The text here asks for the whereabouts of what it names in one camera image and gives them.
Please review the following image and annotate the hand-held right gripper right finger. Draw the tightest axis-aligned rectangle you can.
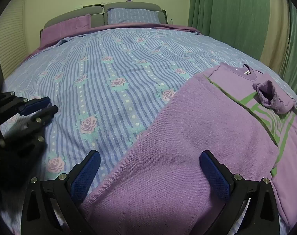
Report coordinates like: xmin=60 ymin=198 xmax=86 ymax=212
xmin=199 ymin=150 xmax=281 ymax=235

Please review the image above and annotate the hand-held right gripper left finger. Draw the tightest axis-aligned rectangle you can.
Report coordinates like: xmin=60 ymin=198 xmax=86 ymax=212
xmin=21 ymin=150 xmax=101 ymax=235

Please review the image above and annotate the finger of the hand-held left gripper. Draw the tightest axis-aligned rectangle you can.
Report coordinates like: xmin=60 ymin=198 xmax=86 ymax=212
xmin=0 ymin=105 xmax=59 ymax=150
xmin=0 ymin=92 xmax=51 ymax=120

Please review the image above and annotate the purple sweatshirt with green print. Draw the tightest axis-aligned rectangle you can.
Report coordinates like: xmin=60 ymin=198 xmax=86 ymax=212
xmin=79 ymin=62 xmax=297 ymax=235

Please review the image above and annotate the white louvred wardrobe door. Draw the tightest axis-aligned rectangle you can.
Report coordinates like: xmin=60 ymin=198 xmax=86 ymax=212
xmin=0 ymin=0 xmax=28 ymax=79

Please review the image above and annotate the blue striped floral blanket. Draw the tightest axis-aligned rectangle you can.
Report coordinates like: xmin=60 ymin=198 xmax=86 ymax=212
xmin=0 ymin=28 xmax=297 ymax=235

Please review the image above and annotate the purple pillow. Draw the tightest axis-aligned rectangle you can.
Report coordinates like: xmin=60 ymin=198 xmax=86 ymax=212
xmin=42 ymin=14 xmax=91 ymax=46

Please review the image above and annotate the grey padded headboard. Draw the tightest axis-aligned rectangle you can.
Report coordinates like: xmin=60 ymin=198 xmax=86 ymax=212
xmin=40 ymin=2 xmax=167 ymax=42

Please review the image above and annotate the purple bed sheet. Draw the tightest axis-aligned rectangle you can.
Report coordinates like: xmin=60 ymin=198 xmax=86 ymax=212
xmin=24 ymin=23 xmax=203 ymax=61

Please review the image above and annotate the blue striped pillow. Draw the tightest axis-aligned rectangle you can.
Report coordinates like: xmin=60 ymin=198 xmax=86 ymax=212
xmin=107 ymin=8 xmax=159 ymax=25

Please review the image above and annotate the green curtain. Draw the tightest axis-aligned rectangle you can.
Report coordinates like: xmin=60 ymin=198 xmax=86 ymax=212
xmin=188 ymin=0 xmax=271 ymax=61
xmin=284 ymin=2 xmax=297 ymax=95

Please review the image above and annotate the beige curtain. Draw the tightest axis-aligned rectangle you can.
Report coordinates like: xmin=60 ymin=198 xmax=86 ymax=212
xmin=259 ymin=0 xmax=290 ymax=79

